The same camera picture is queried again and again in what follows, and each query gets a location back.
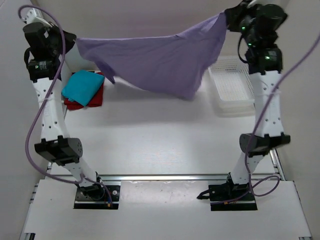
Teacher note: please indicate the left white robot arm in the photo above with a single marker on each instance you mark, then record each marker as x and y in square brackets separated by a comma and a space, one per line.
[42, 60]

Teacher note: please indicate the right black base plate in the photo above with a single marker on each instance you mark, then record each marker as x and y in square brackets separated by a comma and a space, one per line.
[229, 197]

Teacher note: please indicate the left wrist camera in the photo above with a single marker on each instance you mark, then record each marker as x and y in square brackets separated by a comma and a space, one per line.
[34, 15]

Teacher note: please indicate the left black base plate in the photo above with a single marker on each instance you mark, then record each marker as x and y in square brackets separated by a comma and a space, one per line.
[100, 202]

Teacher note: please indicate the white plastic basket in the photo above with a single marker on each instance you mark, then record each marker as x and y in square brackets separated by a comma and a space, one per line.
[233, 94]

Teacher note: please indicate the red t-shirt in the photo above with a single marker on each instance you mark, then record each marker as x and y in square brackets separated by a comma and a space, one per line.
[96, 101]

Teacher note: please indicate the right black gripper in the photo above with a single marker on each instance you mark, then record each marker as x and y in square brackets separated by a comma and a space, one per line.
[234, 16]

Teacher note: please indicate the teal t-shirt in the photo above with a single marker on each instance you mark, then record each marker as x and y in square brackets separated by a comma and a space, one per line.
[82, 86]

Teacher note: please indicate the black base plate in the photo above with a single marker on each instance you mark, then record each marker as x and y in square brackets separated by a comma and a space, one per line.
[229, 197]
[100, 202]

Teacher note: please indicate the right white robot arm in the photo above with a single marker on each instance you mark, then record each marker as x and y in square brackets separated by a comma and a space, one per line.
[265, 70]

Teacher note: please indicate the lavender t-shirt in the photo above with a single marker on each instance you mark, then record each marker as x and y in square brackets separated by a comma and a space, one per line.
[172, 64]

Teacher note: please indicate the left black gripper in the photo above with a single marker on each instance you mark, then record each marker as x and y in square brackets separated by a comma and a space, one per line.
[70, 39]

